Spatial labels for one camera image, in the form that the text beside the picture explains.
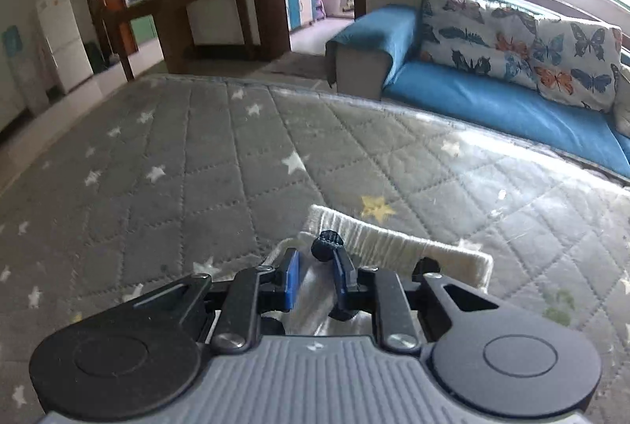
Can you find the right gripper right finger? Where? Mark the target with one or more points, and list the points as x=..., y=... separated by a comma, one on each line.
x=369, y=289

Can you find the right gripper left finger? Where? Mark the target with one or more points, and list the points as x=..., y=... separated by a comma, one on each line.
x=245, y=301

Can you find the white polka dot garment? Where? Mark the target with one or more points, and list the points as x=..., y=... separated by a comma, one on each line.
x=368, y=245

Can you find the grey star quilted mat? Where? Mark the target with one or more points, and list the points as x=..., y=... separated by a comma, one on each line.
x=174, y=175

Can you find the blue sofa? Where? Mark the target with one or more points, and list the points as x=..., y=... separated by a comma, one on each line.
x=378, y=57

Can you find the dark wooden console table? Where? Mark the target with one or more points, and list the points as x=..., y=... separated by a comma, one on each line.
x=174, y=34

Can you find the butterfly print cushion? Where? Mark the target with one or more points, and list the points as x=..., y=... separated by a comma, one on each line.
x=573, y=62

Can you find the white refrigerator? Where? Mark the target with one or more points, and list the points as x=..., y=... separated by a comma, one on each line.
x=63, y=39

